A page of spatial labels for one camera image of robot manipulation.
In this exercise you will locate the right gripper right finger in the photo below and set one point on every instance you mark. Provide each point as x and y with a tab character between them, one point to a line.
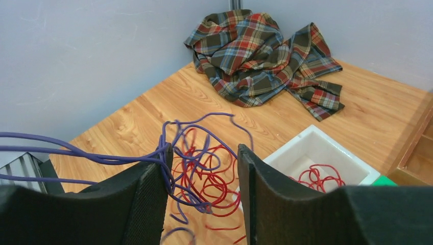
278	210

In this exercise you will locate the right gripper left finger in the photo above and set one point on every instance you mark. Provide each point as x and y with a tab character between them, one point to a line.
127	208

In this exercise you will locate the white plastic bin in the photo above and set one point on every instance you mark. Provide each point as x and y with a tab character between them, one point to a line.
307	166

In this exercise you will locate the green plastic bin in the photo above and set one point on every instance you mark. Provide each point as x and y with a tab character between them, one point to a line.
383	181

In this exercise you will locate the wooden compartment tray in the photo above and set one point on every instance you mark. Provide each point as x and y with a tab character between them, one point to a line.
413	165

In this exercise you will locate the plaid cloth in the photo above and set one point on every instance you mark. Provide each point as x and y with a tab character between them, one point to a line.
248	61

